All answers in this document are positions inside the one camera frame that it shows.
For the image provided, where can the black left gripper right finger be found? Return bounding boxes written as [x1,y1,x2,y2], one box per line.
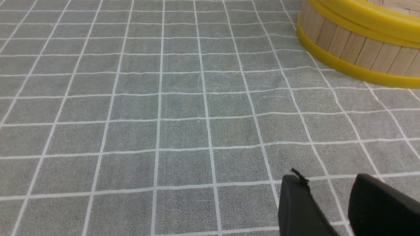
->
[348,174,420,236]

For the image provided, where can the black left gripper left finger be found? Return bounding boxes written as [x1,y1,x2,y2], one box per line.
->
[278,169,339,236]

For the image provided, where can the bamboo steamer lid yellow rim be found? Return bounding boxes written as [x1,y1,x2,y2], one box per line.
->
[296,0,420,89]

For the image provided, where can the grey checked tablecloth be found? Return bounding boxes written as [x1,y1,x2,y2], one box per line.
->
[0,0,419,236]

